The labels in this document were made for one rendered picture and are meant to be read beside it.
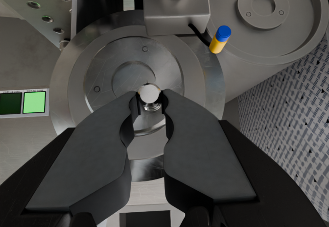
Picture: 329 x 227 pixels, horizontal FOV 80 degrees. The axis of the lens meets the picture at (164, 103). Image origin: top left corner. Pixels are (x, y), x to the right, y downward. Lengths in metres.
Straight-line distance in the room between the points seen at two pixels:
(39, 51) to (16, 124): 1.85
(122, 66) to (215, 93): 0.08
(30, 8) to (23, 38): 2.04
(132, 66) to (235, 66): 0.10
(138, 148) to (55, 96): 0.08
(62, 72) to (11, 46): 2.34
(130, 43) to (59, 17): 0.36
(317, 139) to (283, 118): 0.06
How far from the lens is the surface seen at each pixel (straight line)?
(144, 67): 0.15
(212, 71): 0.17
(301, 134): 0.27
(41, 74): 2.33
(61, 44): 0.59
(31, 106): 0.59
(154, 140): 0.16
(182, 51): 0.17
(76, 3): 0.23
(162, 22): 0.16
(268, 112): 0.33
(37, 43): 2.47
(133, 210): 0.53
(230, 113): 0.52
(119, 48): 0.16
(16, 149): 0.61
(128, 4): 0.65
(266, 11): 0.23
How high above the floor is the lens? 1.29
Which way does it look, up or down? 10 degrees down
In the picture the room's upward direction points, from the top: 177 degrees clockwise
